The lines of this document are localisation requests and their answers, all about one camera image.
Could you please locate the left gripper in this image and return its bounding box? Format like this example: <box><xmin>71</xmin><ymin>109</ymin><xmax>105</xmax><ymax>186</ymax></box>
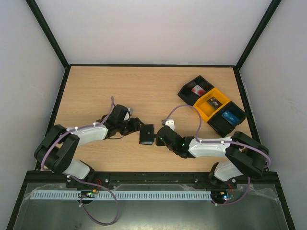
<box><xmin>117</xmin><ymin>117</ymin><xmax>145</xmax><ymax>136</ymax></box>

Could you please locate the black card holder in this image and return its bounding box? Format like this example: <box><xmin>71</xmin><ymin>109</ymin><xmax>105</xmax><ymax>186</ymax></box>
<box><xmin>139</xmin><ymin>124</ymin><xmax>154</xmax><ymax>145</ymax></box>

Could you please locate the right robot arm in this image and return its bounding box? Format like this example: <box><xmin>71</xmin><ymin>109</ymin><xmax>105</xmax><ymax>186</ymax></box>
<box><xmin>156</xmin><ymin>126</ymin><xmax>272</xmax><ymax>188</ymax></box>

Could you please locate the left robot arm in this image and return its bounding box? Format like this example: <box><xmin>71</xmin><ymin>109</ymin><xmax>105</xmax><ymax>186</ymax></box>
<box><xmin>34</xmin><ymin>104</ymin><xmax>143</xmax><ymax>180</ymax></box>

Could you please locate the red white card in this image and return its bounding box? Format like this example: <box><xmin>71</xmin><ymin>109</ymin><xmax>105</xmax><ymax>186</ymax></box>
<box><xmin>191</xmin><ymin>84</ymin><xmax>206</xmax><ymax>97</ymax></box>

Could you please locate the dark card in yellow bin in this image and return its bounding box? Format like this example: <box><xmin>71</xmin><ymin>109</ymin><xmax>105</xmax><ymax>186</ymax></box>
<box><xmin>207</xmin><ymin>97</ymin><xmax>222</xmax><ymax>109</ymax></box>

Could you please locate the blue card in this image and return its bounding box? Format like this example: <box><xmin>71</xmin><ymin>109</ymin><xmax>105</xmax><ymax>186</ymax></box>
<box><xmin>222</xmin><ymin>111</ymin><xmax>239</xmax><ymax>126</ymax></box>

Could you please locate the yellow bin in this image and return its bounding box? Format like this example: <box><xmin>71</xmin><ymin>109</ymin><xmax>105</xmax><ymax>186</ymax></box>
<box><xmin>193</xmin><ymin>88</ymin><xmax>230</xmax><ymax>123</ymax></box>

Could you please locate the black bin far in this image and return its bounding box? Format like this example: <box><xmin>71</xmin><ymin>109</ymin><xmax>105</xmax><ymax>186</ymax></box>
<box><xmin>177</xmin><ymin>75</ymin><xmax>214</xmax><ymax>106</ymax></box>

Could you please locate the black bin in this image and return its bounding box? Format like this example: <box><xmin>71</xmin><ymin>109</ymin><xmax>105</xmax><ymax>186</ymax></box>
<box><xmin>208</xmin><ymin>101</ymin><xmax>247</xmax><ymax>138</ymax></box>
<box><xmin>177</xmin><ymin>75</ymin><xmax>214</xmax><ymax>106</ymax></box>

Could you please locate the black bin near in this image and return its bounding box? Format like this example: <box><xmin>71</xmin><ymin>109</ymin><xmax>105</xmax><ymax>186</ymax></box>
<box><xmin>208</xmin><ymin>101</ymin><xmax>247</xmax><ymax>138</ymax></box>

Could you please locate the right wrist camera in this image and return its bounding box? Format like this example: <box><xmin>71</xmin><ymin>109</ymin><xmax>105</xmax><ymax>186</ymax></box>
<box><xmin>161</xmin><ymin>118</ymin><xmax>175</xmax><ymax>131</ymax></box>

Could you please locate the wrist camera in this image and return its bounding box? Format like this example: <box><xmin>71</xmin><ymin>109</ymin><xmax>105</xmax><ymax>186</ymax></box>
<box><xmin>161</xmin><ymin>118</ymin><xmax>175</xmax><ymax>131</ymax></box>
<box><xmin>128</xmin><ymin>107</ymin><xmax>133</xmax><ymax>117</ymax></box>

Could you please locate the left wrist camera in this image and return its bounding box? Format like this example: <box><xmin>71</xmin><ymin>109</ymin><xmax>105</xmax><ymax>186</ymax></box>
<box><xmin>128</xmin><ymin>107</ymin><xmax>133</xmax><ymax>117</ymax></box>

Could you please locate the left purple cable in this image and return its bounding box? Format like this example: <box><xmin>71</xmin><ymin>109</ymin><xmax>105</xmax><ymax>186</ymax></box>
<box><xmin>40</xmin><ymin>96</ymin><xmax>120</xmax><ymax>225</ymax></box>

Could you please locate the black front rail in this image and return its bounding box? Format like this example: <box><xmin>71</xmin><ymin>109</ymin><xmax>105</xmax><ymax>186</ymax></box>
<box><xmin>24</xmin><ymin>170</ymin><xmax>279</xmax><ymax>190</ymax></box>

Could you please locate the white slotted cable duct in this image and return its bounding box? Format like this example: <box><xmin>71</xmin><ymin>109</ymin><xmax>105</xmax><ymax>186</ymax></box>
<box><xmin>30</xmin><ymin>190</ymin><xmax>212</xmax><ymax>201</ymax></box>

